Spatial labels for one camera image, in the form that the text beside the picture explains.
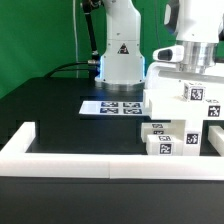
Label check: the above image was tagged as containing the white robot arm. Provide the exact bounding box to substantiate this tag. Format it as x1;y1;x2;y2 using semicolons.
95;0;224;89

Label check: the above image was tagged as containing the white U-shaped fence frame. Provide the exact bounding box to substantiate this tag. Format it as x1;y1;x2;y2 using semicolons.
0;122;224;181

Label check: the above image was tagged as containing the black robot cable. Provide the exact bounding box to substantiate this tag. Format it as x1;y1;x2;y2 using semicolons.
44;61;100;79

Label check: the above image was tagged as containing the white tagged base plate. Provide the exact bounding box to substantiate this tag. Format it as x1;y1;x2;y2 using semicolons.
79;101;149;116

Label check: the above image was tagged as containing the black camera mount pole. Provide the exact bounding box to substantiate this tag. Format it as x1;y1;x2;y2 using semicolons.
81;0;100;60

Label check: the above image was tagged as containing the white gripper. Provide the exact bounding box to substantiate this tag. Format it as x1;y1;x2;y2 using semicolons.
145;44;224;90

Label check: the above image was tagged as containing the white tagged cube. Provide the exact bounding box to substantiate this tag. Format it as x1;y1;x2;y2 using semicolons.
183;82;206;101

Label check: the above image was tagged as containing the white chair back part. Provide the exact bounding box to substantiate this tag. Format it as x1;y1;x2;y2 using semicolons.
143;90;224;120

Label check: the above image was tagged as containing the thin white cable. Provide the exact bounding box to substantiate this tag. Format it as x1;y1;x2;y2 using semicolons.
72;0;80;79

